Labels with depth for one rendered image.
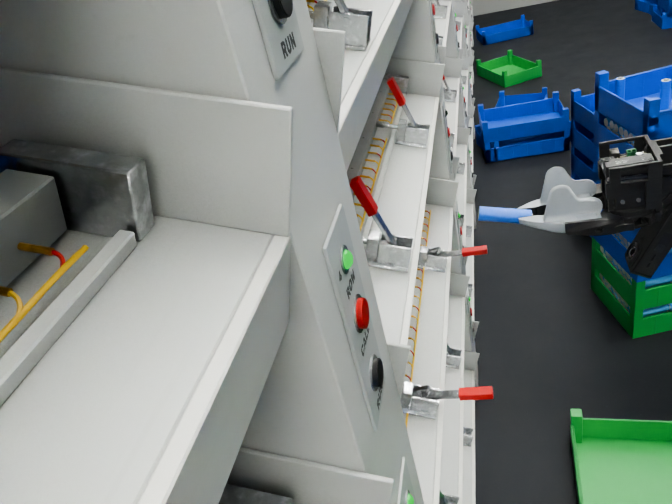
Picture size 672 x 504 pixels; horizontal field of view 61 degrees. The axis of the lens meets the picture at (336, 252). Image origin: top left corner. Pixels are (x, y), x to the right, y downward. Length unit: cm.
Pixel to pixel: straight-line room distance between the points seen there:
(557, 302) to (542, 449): 45
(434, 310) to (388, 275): 27
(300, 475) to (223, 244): 15
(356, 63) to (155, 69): 22
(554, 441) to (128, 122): 113
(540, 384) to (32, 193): 123
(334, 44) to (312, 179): 7
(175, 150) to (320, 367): 11
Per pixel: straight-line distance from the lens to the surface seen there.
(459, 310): 108
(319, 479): 32
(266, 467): 32
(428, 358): 71
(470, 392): 63
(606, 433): 125
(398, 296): 49
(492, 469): 121
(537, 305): 154
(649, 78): 139
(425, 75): 91
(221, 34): 19
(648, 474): 122
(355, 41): 44
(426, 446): 63
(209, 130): 20
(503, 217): 73
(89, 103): 22
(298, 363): 26
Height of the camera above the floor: 99
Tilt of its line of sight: 32 degrees down
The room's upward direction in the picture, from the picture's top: 15 degrees counter-clockwise
